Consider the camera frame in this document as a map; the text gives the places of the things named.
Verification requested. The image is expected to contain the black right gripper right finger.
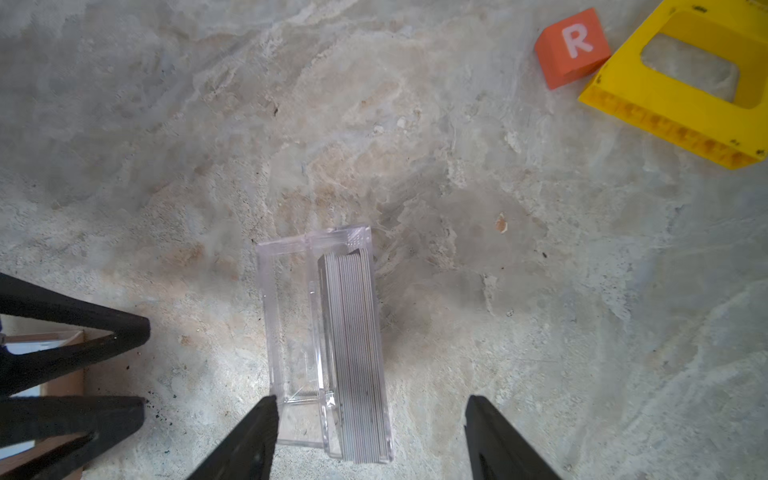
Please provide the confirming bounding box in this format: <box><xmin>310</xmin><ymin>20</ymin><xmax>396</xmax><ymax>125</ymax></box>
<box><xmin>465</xmin><ymin>395</ymin><xmax>560</xmax><ymax>480</ymax></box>

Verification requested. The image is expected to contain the clear acrylic card box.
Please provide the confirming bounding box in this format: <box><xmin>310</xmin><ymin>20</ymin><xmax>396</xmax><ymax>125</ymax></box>
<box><xmin>256</xmin><ymin>225</ymin><xmax>394</xmax><ymax>463</ymax></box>

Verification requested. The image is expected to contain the yellow triangular plastic block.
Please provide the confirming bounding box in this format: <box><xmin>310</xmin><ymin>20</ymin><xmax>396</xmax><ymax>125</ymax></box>
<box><xmin>579</xmin><ymin>1</ymin><xmax>767</xmax><ymax>170</ymax></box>

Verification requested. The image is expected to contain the small red letter cube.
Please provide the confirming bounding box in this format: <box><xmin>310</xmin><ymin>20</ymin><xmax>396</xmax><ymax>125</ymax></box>
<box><xmin>534</xmin><ymin>8</ymin><xmax>612</xmax><ymax>90</ymax></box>

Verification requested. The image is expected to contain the tan leather card holder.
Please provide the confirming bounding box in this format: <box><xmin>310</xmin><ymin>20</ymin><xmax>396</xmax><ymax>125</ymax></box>
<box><xmin>1</xmin><ymin>331</ymin><xmax>84</xmax><ymax>475</ymax></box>

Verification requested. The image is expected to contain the stack of black cards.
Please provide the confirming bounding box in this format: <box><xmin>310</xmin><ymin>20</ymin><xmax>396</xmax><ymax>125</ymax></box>
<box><xmin>318</xmin><ymin>248</ymin><xmax>391</xmax><ymax>464</ymax></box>

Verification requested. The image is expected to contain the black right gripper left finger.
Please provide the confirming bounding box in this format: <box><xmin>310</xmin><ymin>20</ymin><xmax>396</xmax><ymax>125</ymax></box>
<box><xmin>188</xmin><ymin>395</ymin><xmax>279</xmax><ymax>480</ymax></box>

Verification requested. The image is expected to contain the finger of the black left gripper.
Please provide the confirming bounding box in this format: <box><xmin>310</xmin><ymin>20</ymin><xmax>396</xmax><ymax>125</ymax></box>
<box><xmin>1</xmin><ymin>274</ymin><xmax>151</xmax><ymax>396</ymax></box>
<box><xmin>1</xmin><ymin>396</ymin><xmax>145</xmax><ymax>479</ymax></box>

